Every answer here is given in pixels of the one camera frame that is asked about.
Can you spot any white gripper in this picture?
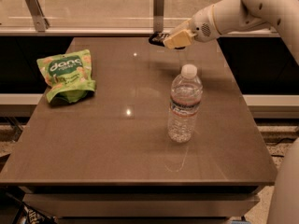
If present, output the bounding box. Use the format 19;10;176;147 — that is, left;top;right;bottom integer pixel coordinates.
163;5;221;49

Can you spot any black rxbar chocolate bar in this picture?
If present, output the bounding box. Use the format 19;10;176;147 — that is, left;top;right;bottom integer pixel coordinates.
149;32;185;49

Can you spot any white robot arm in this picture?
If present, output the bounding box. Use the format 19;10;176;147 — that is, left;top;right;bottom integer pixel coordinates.
164;0;299;224

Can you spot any green rice chip bag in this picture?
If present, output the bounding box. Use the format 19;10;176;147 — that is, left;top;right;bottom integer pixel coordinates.
36;49;96;104

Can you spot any clear plastic water bottle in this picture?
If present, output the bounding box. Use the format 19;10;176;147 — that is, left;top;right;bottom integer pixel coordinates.
167;64;203;143

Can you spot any glass railing panel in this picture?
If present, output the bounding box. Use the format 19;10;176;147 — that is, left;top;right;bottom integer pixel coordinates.
0;0;220;28

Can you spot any dark box under table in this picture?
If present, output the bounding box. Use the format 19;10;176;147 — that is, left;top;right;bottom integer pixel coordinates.
12;201;58;224

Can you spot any middle metal railing bracket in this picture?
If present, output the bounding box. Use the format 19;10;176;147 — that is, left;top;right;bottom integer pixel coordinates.
153;0;164;32

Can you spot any metal railing bracket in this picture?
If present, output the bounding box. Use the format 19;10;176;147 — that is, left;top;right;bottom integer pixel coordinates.
153;0;164;32
25;0;50;32

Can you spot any left metal railing bracket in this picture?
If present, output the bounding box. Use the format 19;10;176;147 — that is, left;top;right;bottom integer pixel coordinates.
25;0;50;32

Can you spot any black floor cable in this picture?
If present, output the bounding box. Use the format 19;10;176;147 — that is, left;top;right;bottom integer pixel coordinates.
267;137;297;158

